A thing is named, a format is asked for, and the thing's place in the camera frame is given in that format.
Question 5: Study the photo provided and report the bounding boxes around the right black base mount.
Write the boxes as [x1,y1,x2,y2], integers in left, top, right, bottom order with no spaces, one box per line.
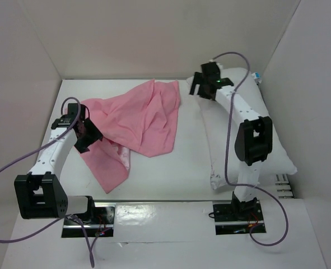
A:
[208,201,267,235]

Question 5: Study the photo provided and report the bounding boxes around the pink pillowcase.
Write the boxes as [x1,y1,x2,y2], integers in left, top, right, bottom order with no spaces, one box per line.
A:
[80,80,180,193]

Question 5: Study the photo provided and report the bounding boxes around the white pillow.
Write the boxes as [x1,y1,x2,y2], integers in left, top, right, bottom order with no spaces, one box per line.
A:
[185,66,297,191]

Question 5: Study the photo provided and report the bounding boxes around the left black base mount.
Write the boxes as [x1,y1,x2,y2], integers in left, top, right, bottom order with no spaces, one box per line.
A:
[61,201,116,238]

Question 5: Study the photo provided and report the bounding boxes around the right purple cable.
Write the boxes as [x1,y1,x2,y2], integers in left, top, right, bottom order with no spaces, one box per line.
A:
[214,52,290,247]

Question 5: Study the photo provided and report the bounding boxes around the aluminium frame rail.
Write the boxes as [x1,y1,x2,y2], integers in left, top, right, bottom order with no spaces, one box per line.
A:
[275,174,295,199]

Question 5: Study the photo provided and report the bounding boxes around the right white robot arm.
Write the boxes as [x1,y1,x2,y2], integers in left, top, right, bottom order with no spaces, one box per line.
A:
[189,61,273,220]

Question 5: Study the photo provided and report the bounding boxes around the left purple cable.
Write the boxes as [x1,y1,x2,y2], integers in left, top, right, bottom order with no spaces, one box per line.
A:
[0,97,96,268]

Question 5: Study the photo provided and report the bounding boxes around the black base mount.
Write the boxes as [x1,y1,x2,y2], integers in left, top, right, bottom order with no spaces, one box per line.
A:
[61,201,116,238]
[208,201,267,235]

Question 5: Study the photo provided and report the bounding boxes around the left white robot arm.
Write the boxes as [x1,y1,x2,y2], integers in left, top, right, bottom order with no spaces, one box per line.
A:
[14,103,103,224]

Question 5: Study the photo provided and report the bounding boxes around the purple cable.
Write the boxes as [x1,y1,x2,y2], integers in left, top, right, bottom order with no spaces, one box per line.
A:
[214,52,290,247]
[0,97,96,268]

